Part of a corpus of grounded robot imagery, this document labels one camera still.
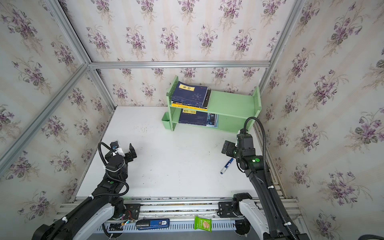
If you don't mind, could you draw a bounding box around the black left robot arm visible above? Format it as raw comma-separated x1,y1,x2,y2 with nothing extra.
32,141,137,240

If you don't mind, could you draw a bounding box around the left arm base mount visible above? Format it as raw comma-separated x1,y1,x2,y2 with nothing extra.
111,204,141,221

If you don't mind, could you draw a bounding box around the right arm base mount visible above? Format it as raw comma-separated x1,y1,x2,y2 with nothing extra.
217,193,252,218

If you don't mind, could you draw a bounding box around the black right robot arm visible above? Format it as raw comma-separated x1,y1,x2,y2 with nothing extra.
222,117,309,240

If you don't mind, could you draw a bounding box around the yellow cartoon cover book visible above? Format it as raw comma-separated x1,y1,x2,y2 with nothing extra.
171,103,208,112

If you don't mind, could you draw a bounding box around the blue white marker pen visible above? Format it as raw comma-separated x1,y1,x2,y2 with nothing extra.
220,158,234,175

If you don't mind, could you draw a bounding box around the dark blue thick book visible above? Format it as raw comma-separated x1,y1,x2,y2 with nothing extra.
179,109,208,126

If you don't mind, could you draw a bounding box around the blue book yellow label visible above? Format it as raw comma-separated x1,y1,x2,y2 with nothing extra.
203,89,211,109

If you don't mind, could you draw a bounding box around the green wooden bookshelf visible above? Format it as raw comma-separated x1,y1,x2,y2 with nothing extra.
166,76,262,133

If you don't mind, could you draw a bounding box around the green snack packet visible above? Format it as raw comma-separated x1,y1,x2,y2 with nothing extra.
194,216,212,233

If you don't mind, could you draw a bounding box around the sci-fi cover magazine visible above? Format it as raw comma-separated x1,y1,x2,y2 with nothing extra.
206,113,219,128

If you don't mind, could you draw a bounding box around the green pen holder cup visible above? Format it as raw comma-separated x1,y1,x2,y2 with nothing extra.
162,112,171,130

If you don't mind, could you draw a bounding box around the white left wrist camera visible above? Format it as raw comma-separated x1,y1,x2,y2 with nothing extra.
105,141,125,161

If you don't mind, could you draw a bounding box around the black cover book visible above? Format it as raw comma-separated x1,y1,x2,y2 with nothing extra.
171,101,203,108

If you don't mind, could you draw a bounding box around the blue black handheld device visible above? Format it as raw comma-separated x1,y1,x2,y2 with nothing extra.
136,219,170,231

